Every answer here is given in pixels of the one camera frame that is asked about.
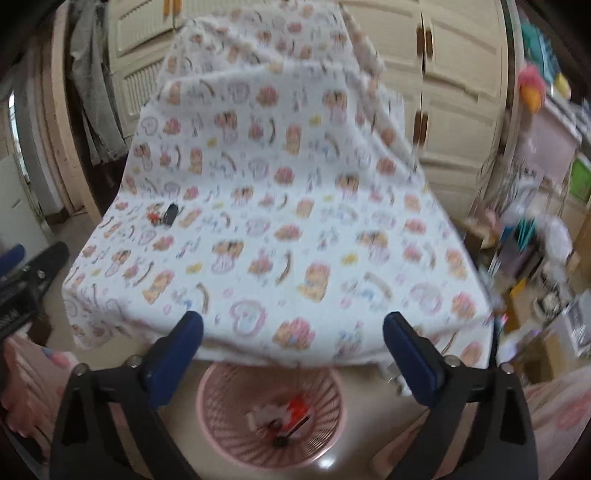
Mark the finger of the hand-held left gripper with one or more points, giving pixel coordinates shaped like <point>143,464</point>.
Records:
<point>11,256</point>
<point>46,265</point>

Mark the black plastic spoon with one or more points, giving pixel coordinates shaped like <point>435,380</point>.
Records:
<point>281,439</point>

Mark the crumpled grey red wrapper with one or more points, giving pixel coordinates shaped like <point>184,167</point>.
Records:
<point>164,216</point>

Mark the pink plastic basket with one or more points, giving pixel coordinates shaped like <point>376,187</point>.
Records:
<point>221,415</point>

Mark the white cabinet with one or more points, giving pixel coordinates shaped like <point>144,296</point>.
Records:
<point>21,203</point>

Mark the cluttered storage shelf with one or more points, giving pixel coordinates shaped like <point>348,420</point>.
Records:
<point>540,230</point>

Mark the person's pink printed clothing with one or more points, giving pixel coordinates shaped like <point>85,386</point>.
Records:
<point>27,387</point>

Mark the bear printed blanket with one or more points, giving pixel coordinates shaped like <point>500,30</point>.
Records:
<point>286,207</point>

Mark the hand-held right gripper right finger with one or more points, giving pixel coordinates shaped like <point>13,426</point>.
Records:
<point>413,355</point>

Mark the wooden door frame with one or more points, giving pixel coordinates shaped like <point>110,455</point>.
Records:
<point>64,138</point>

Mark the hanging grey clothes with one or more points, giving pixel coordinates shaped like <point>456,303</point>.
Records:
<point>99,83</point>

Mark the red snack wrapper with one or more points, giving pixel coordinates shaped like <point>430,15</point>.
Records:
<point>298,410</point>

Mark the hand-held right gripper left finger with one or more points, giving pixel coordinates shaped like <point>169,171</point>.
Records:
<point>173,355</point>

